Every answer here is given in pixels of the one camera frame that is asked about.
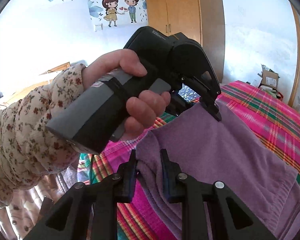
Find cardboard box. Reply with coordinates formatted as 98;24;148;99
257;64;280;88

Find person's left hand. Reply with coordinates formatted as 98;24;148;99
81;49;172;142

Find red basket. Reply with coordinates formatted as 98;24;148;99
264;86;283;99

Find cartoon wall sticker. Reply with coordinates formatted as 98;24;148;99
49;0;147;28

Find wooden wardrobe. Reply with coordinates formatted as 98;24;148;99
142;0;227;83

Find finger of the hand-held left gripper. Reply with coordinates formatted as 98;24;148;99
165;91;199;117
182;75;222;122

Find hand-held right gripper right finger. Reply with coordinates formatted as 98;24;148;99
160;149;277;240

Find blue dotted cloth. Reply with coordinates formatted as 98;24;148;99
179;85;199;101

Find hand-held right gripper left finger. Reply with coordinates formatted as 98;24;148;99
24;149;140;240

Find black cable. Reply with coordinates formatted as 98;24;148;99
88;152;96;182

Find person's left forearm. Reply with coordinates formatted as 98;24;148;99
0;64;88;207

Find pink green plaid blanket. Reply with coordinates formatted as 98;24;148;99
76;80;300;240

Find wooden door frame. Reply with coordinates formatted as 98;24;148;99
287;4;300;107

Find purple fleece pants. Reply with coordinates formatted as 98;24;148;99
136;101;300;240

